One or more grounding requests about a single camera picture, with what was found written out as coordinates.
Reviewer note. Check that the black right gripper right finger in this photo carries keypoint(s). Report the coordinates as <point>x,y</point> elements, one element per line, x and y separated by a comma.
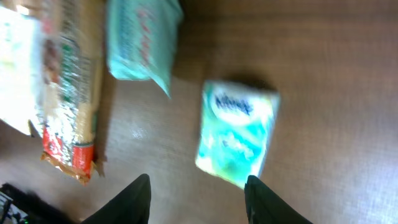
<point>263,206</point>

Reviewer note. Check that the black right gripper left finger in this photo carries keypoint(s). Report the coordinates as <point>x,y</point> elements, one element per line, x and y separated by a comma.
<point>130,206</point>

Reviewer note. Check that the small teal tissue pack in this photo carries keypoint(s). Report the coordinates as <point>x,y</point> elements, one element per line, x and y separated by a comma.
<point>237,122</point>

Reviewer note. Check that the mint green wet wipes pack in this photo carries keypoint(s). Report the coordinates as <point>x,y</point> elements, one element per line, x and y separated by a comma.
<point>141,39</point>

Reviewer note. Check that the red spaghetti packet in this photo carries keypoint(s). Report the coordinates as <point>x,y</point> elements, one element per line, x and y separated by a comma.
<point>73,56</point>

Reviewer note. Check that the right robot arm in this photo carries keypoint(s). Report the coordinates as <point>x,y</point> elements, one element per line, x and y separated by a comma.
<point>20,207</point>

